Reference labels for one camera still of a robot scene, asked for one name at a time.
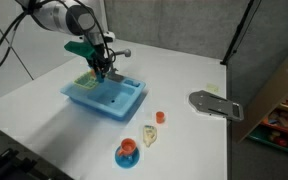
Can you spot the pale yellow sticky note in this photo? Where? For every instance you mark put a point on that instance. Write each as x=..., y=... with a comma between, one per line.
x=212, y=88

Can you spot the light blue toy sink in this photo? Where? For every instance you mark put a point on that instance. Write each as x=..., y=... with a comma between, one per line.
x=112, y=96

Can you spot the gray toy faucet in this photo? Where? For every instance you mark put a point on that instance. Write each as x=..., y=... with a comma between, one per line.
x=122, y=52

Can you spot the orange toy plate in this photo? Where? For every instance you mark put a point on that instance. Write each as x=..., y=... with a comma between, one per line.
x=92, y=72

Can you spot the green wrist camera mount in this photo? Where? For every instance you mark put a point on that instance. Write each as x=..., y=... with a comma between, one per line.
x=80, y=49

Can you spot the shelf with colourful toys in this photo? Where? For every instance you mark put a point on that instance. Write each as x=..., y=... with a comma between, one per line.
x=284, y=130

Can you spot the orange toy mug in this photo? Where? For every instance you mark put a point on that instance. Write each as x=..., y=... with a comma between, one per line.
x=128, y=146

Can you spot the black equipment frame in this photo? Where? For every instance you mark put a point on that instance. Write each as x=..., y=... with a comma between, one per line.
x=4, y=160

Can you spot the black tripod pole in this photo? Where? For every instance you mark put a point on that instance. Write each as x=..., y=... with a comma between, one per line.
x=239, y=31

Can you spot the yellow toy dish rack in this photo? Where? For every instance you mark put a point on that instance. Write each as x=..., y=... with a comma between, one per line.
x=84, y=82

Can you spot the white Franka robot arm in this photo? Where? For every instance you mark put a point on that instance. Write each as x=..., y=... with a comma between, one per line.
x=57, y=18

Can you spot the blue toy saucer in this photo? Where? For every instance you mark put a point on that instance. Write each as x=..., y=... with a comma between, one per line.
x=127, y=162

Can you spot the small orange toy cup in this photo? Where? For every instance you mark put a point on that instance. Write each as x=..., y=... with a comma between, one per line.
x=160, y=117

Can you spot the brown cardboard board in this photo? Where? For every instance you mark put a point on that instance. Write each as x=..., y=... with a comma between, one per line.
x=270, y=96

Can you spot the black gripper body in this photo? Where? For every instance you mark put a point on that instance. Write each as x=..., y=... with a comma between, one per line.
x=100, y=53

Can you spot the gray metal mounting plate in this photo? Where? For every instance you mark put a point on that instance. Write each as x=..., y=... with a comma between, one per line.
x=214, y=105

